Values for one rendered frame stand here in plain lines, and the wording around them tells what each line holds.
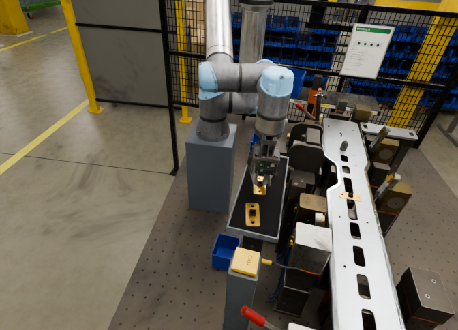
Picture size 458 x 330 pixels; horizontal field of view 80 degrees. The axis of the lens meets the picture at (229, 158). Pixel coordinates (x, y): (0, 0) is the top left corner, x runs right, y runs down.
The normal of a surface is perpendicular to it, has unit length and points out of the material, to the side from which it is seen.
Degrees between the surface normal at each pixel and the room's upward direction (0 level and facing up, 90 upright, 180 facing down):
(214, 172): 90
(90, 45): 90
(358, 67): 90
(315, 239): 0
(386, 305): 0
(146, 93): 90
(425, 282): 0
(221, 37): 33
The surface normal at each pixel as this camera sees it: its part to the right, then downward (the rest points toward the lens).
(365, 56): -0.25, 0.58
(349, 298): 0.05, -0.80
